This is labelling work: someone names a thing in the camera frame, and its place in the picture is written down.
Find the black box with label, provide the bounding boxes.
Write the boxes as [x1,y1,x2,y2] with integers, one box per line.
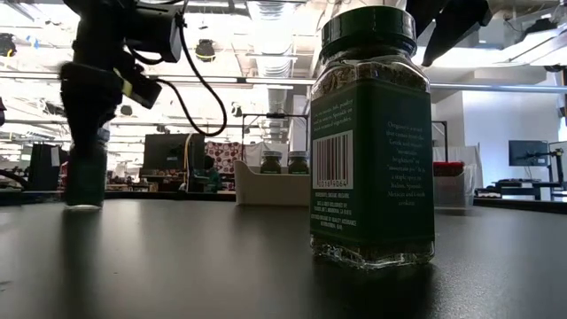
[28,142,67,191]

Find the red white patterned cloth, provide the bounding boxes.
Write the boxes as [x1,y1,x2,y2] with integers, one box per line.
[204,141,243,176]

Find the clear plastic bin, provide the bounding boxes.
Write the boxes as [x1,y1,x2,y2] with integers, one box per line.
[432,161,478,209]

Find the pale horizontal ceiling beam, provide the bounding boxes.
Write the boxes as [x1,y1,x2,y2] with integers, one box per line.
[429,82,567,94]

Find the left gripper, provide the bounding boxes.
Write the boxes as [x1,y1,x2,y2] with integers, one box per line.
[59,39,163,152]

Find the dark wall monitor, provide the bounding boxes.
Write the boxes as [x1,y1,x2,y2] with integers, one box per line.
[508,139,550,167]

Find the silver ventilation duct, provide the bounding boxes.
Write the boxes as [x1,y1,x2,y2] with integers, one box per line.
[245,0,311,143]

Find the clear bin top middle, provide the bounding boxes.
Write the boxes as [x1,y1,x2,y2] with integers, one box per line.
[233,159,312,207]

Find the black office desk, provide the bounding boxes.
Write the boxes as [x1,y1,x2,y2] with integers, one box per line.
[472,178,567,201]

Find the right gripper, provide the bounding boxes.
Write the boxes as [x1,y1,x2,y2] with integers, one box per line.
[405,0,493,67]

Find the black computer monitor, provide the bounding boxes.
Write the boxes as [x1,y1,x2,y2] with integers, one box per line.
[143,132,206,172]

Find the long ceiling light bar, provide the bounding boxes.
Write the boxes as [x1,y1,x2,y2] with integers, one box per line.
[0,70,318,86]

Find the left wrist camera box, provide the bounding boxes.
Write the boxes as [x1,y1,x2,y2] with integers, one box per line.
[126,3,183,64]

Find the hanging black ceiling lamp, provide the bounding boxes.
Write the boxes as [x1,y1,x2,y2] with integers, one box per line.
[195,38,217,63]
[0,33,18,58]

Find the green-lid glass spice jar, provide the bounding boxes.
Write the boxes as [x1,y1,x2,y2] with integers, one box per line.
[259,150,284,175]
[286,150,311,175]
[64,128,110,210]
[308,4,436,270]

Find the person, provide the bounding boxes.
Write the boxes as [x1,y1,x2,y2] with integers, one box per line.
[190,154,224,194]

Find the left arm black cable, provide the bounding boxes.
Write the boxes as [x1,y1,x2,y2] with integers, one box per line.
[128,0,229,137]

